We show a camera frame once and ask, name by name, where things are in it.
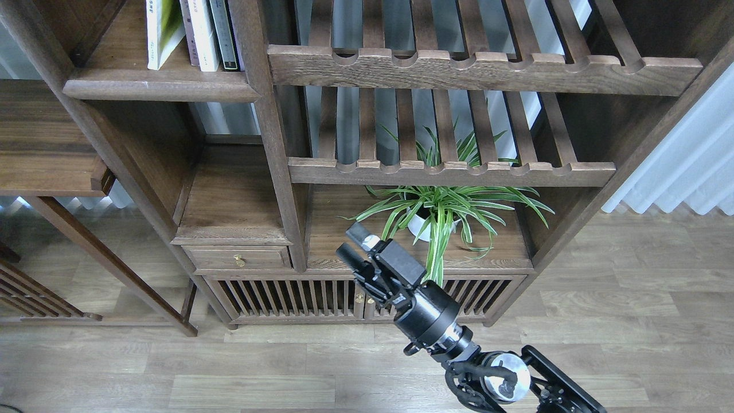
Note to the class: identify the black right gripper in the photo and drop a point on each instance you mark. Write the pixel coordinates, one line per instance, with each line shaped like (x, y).
(425, 313)

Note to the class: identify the yellow green book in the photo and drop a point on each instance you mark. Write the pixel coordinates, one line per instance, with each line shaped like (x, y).
(165, 29)

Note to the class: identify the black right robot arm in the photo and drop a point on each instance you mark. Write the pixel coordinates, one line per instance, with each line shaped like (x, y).
(483, 381)

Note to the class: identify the white plant pot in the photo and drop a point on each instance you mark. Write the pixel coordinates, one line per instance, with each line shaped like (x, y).
(420, 224)

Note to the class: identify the dark wooden side table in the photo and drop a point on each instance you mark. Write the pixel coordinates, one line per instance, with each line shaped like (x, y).
(45, 156)

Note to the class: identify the brass drawer knob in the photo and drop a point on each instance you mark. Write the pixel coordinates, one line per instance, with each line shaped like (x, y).
(239, 261)

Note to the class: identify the dark green upright book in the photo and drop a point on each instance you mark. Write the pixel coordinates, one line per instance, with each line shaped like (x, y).
(226, 40)

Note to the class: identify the white upright book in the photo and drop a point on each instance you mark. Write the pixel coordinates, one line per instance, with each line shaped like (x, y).
(204, 34)

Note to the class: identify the green spider plant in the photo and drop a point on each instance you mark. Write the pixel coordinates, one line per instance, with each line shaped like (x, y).
(475, 205)

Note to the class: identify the white curtain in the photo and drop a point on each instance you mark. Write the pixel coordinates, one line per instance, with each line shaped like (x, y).
(693, 165)

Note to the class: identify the dark wooden bookshelf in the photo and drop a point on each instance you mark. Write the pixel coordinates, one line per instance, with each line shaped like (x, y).
(250, 163)

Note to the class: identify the maroon book white characters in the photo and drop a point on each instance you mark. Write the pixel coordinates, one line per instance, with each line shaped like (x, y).
(187, 10)

